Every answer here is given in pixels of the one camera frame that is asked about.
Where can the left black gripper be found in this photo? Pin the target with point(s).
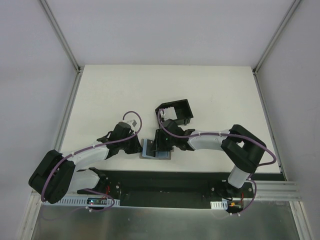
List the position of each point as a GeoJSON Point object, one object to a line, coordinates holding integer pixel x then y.
{"type": "Point", "coordinates": [136, 145]}

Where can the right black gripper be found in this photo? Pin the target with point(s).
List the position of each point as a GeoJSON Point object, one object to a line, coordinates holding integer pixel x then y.
{"type": "Point", "coordinates": [158, 144]}

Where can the grey leather card holder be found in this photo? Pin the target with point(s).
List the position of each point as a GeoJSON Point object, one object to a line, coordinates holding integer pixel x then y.
{"type": "Point", "coordinates": [158, 155]}

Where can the black plastic card box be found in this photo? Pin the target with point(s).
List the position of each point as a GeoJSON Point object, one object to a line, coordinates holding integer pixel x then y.
{"type": "Point", "coordinates": [179, 111]}

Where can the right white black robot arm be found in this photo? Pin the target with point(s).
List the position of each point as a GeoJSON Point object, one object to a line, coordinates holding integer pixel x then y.
{"type": "Point", "coordinates": [243, 148]}

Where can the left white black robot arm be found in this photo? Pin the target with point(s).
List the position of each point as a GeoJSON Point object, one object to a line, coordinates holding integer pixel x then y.
{"type": "Point", "coordinates": [70, 165]}

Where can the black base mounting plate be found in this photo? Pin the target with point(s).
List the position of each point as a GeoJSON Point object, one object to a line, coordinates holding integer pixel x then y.
{"type": "Point", "coordinates": [174, 200]}

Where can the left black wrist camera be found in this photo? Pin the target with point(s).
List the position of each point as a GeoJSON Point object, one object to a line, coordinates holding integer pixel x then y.
{"type": "Point", "coordinates": [121, 131]}

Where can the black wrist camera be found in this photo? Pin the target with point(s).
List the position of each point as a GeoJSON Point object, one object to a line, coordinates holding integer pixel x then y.
{"type": "Point", "coordinates": [121, 131]}
{"type": "Point", "coordinates": [170, 127]}

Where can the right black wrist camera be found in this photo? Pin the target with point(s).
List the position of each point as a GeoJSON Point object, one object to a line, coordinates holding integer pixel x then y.
{"type": "Point", "coordinates": [170, 127]}

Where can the left white cable duct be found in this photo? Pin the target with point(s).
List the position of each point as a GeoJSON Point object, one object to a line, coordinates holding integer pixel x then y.
{"type": "Point", "coordinates": [82, 201]}

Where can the white cable duct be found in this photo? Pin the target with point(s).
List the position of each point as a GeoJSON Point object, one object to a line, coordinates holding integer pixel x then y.
{"type": "Point", "coordinates": [219, 205]}
{"type": "Point", "coordinates": [82, 201]}

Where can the right white cable duct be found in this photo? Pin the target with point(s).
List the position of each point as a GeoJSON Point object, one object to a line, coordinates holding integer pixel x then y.
{"type": "Point", "coordinates": [219, 205]}

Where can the right aluminium frame post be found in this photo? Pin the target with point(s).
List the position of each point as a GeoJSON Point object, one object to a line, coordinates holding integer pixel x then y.
{"type": "Point", "coordinates": [293, 7]}

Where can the aluminium frame post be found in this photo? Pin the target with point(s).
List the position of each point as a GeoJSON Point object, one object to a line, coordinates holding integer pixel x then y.
{"type": "Point", "coordinates": [59, 34]}
{"type": "Point", "coordinates": [293, 7]}

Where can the left aluminium frame post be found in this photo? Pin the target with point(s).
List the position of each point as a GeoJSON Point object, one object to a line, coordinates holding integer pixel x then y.
{"type": "Point", "coordinates": [59, 34]}

